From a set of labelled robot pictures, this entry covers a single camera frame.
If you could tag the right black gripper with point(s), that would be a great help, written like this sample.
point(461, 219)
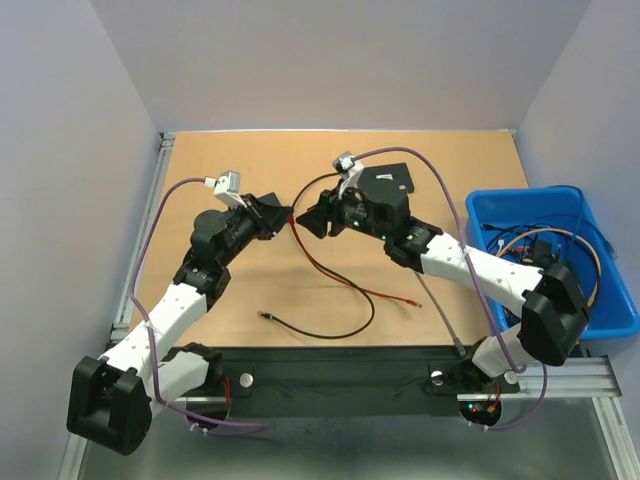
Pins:
point(327, 209)

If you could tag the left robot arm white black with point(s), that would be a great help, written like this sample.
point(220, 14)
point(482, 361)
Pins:
point(113, 398)

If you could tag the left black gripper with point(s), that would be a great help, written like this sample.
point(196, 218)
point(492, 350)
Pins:
point(267, 222)

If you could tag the black network switch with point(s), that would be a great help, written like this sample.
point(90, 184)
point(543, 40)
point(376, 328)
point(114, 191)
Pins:
point(398, 173)

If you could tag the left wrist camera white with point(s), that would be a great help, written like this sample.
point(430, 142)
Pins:
point(226, 188)

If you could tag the aluminium frame rail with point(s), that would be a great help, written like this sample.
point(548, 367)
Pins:
point(447, 205)

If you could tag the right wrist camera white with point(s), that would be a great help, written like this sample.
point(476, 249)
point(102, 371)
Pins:
point(349, 169)

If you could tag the blue plastic bin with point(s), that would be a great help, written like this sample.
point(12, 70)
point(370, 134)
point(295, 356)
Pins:
point(595, 225)

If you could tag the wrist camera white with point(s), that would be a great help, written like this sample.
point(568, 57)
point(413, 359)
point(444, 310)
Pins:
point(226, 188)
point(349, 169)

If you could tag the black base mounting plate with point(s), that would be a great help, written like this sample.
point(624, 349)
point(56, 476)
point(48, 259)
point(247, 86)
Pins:
point(335, 382)

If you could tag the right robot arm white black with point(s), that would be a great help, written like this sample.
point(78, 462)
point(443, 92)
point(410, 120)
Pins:
point(549, 303)

